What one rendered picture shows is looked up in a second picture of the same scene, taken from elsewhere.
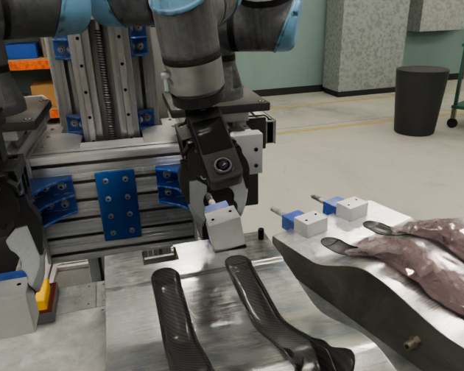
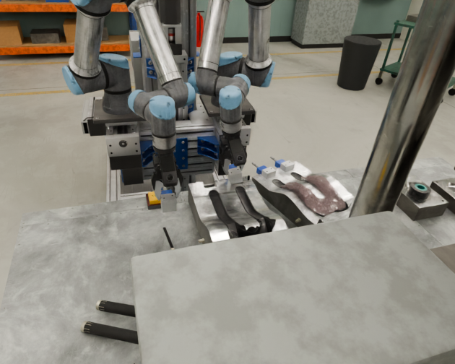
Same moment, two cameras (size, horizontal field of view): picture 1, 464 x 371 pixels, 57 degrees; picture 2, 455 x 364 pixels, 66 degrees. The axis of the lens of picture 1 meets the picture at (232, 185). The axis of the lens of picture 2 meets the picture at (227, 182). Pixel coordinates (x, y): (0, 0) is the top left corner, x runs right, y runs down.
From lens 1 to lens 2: 0.76 m
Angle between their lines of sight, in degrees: 13
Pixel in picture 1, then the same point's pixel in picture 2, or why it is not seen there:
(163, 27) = (224, 112)
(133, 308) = (204, 204)
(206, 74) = (236, 126)
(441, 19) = not seen: outside the picture
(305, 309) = (263, 207)
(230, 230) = (237, 176)
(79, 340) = (180, 214)
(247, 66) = (233, 17)
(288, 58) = not seen: hidden behind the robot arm
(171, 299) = (217, 201)
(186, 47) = (231, 118)
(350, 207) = (286, 166)
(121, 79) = not seen: hidden behind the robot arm
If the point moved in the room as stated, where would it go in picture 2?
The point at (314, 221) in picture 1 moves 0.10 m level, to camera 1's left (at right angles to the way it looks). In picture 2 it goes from (270, 172) to (247, 171)
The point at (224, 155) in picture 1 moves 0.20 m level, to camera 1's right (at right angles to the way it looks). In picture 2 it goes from (240, 154) to (295, 157)
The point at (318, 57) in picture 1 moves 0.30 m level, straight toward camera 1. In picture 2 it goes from (289, 13) to (289, 16)
